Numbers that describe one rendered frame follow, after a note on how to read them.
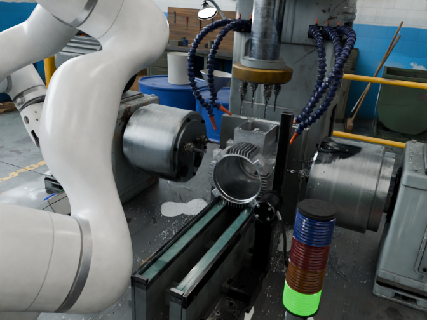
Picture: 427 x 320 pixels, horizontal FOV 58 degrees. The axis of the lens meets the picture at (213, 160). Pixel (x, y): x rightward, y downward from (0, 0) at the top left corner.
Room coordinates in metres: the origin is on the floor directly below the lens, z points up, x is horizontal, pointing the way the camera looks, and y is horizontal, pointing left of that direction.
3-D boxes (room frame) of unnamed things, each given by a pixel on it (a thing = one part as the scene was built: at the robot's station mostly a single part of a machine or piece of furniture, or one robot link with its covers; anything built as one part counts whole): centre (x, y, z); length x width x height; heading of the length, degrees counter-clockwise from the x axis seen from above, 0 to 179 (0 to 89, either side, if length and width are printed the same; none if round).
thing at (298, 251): (0.52, -0.16, 1.14); 0.06 x 0.06 x 0.04
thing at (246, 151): (1.14, -0.11, 1.02); 0.20 x 0.19 x 0.19; 156
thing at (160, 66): (6.13, 0.13, 0.71); 2.21 x 0.95 x 1.43; 66
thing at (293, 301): (0.52, -0.16, 1.05); 0.06 x 0.06 x 0.04
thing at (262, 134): (1.17, -0.13, 1.11); 0.12 x 0.11 x 0.07; 156
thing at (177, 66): (3.28, 0.34, 0.99); 0.24 x 0.22 x 0.24; 66
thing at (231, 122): (1.28, -0.18, 0.97); 0.30 x 0.11 x 0.34; 66
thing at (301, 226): (0.52, -0.16, 1.19); 0.06 x 0.06 x 0.04
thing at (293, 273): (0.52, -0.16, 1.10); 0.06 x 0.06 x 0.04
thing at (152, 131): (1.28, 0.21, 1.04); 0.37 x 0.25 x 0.25; 66
